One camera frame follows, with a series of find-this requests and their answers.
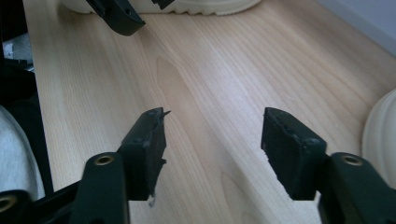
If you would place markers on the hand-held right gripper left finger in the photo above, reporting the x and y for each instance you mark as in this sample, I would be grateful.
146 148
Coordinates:
143 161

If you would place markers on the cream slipper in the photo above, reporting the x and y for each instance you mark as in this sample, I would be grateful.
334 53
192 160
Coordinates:
381 140
218 6

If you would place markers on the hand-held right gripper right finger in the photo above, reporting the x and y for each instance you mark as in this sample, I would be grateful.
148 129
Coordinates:
292 155

